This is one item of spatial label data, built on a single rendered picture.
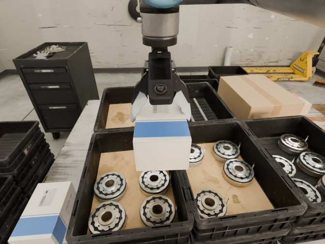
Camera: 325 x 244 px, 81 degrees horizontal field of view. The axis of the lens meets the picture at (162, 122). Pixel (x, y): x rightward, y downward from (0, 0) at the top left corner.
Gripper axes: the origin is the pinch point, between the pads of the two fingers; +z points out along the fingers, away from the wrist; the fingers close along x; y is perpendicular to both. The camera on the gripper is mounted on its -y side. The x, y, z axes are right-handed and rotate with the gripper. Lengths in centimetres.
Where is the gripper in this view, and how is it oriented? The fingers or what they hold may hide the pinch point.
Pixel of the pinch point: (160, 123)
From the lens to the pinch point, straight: 48.4
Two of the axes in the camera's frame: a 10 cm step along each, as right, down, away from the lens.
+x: -10.0, 0.3, -0.3
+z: 0.0, 8.2, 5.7
